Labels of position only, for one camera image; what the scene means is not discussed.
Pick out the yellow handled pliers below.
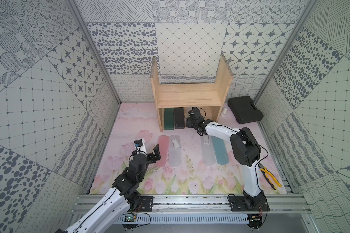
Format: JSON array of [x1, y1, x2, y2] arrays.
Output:
[[258, 163, 282, 190]]

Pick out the aluminium mounting rail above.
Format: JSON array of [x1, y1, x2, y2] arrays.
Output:
[[71, 194, 310, 215]]

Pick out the wooden shelf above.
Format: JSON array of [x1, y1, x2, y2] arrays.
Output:
[[150, 55, 233, 132]]

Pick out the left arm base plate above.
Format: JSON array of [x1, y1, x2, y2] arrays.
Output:
[[128, 196, 154, 212]]

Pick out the black pencil case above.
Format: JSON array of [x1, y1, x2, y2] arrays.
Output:
[[174, 107, 185, 129]]

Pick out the white slotted cable duct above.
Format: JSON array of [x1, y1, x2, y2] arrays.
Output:
[[114, 214, 249, 224]]

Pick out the teal pencil case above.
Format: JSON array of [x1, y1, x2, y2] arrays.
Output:
[[212, 136, 229, 165]]

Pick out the dark green pencil case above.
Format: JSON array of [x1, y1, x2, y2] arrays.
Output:
[[164, 108, 175, 131]]

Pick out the small white roll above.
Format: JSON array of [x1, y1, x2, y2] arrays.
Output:
[[220, 108, 228, 117]]

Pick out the pink pencil case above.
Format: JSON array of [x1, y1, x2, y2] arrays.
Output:
[[155, 136, 170, 168]]

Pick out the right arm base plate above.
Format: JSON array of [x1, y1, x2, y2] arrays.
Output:
[[227, 195, 270, 213]]

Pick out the black plastic tool case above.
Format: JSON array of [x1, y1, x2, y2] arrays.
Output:
[[227, 96, 263, 124]]

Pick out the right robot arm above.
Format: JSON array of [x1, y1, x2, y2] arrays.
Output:
[[186, 107, 264, 205]]

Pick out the clear white pencil case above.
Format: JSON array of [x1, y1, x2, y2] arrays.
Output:
[[169, 135, 181, 168]]

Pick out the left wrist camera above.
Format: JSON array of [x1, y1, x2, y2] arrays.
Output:
[[134, 139, 147, 154]]

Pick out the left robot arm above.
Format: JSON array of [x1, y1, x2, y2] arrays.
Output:
[[56, 139, 161, 233]]

